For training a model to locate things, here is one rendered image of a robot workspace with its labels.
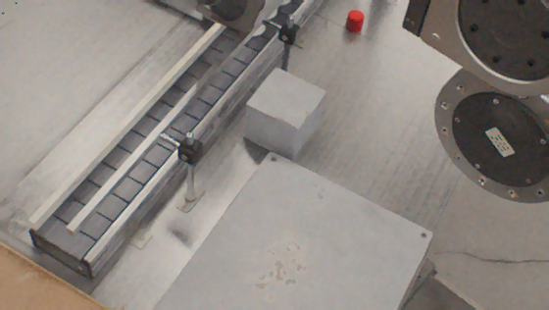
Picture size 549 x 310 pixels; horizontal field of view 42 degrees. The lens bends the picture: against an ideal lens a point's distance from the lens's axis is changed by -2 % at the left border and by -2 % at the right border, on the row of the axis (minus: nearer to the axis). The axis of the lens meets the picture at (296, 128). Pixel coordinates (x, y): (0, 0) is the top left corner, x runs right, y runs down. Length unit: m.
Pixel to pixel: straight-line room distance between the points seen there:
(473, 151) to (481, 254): 1.27
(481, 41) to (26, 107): 0.90
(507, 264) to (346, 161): 1.08
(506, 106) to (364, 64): 0.55
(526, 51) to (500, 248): 1.70
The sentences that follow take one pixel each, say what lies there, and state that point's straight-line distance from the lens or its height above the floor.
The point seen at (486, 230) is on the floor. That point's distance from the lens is 2.27.
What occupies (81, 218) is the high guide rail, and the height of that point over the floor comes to 0.96.
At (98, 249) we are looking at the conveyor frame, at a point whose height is 0.88.
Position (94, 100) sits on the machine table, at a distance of 1.31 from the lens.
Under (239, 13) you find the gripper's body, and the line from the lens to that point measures 1.19.
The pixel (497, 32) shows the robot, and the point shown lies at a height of 1.44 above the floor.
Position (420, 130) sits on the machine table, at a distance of 1.31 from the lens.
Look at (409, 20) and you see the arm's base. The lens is 0.62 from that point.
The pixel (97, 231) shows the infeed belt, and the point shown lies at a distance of 1.09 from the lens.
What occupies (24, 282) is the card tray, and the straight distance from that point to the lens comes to 1.12.
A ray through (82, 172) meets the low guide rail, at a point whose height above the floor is 0.91.
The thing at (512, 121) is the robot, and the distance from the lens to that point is 0.90.
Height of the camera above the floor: 1.80
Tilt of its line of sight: 50 degrees down
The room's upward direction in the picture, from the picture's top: 10 degrees clockwise
